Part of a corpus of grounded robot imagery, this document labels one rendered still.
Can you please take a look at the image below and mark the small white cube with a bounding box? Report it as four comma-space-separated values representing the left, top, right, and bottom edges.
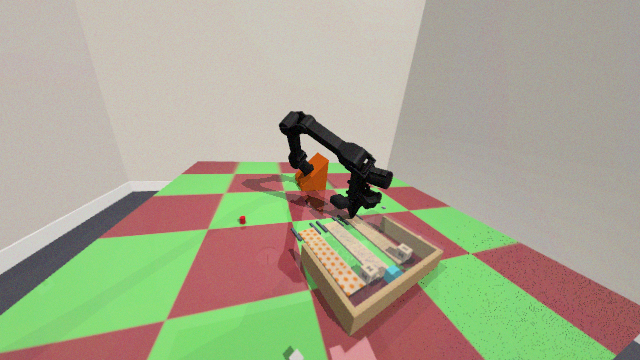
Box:
288, 349, 304, 360

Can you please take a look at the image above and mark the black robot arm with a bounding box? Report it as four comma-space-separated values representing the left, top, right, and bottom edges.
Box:
279, 111, 393, 209

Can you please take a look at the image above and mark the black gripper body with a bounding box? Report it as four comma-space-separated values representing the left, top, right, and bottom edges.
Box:
330, 179, 369, 210

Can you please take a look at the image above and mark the beige strip with orange polka dots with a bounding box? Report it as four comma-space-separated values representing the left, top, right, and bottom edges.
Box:
298, 228, 320, 240

